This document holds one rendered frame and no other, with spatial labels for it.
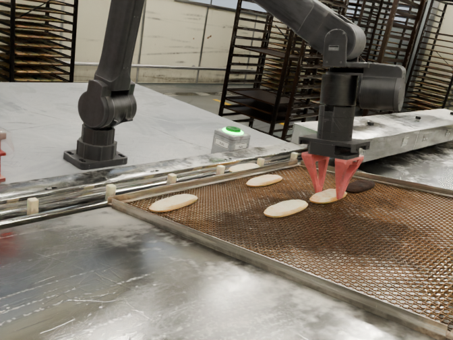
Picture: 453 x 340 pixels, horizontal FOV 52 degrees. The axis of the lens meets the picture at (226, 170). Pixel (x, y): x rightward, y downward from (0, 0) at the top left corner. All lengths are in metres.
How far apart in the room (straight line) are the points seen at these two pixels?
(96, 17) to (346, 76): 5.30
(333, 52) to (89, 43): 5.29
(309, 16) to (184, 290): 0.48
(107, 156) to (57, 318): 0.67
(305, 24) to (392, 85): 0.16
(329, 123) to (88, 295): 0.47
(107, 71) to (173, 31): 5.67
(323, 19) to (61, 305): 0.55
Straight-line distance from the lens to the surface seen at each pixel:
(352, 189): 0.87
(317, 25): 0.76
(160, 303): 0.44
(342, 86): 0.76
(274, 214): 0.68
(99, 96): 0.99
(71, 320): 0.43
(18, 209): 0.79
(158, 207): 0.68
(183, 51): 6.83
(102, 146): 1.05
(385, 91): 0.74
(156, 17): 6.44
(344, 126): 0.77
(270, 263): 0.51
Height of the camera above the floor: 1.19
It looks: 19 degrees down
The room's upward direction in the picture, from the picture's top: 10 degrees clockwise
